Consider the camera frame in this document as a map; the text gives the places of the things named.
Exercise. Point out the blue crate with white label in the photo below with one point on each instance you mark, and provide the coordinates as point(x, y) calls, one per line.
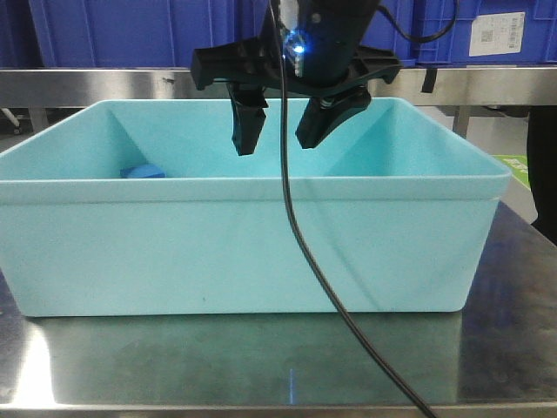
point(484, 33)

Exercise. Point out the light blue plastic tub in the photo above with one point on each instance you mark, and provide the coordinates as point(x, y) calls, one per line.
point(395, 207)

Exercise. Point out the stainless steel table frame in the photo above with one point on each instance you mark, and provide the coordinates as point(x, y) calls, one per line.
point(462, 87)

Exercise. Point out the blue crate on steel table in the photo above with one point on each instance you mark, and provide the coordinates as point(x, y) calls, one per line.
point(120, 34)

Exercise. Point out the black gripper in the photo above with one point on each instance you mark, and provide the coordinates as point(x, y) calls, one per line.
point(313, 46)

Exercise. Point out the blue block in tub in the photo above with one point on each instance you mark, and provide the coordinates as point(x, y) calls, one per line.
point(144, 171)

